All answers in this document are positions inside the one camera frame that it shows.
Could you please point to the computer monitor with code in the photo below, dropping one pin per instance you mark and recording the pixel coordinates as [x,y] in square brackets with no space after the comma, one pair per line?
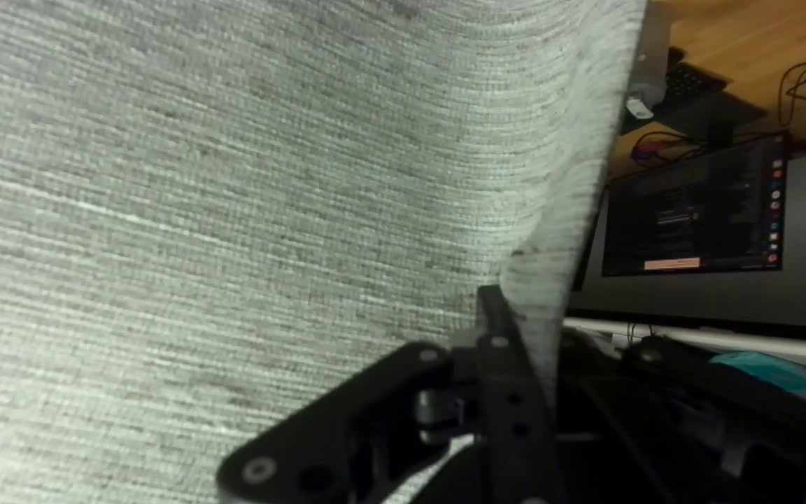
[712,236]

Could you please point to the grey fabric curtain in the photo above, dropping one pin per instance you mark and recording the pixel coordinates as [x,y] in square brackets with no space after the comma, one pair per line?
[212,211]

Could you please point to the wooden top desk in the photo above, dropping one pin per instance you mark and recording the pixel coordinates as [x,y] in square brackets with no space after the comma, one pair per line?
[738,71]

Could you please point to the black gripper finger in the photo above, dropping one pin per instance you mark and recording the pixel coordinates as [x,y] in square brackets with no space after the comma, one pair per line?
[472,411]

